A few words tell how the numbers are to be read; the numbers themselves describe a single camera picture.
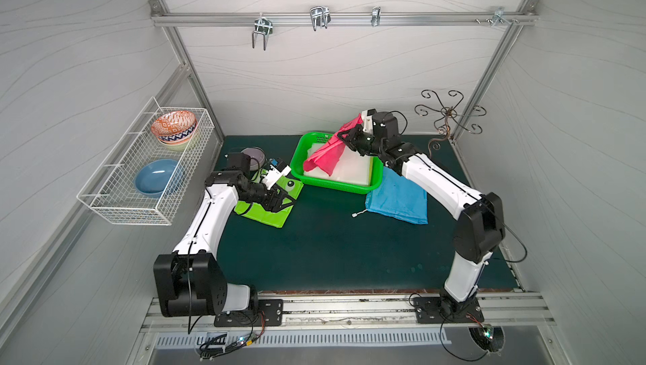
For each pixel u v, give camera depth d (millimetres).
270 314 735
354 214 950
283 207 721
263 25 783
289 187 1006
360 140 731
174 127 733
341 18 782
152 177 657
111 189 586
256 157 1078
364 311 757
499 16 765
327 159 807
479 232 473
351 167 1038
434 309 735
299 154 1037
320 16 763
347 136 737
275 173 711
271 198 681
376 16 764
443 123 878
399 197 971
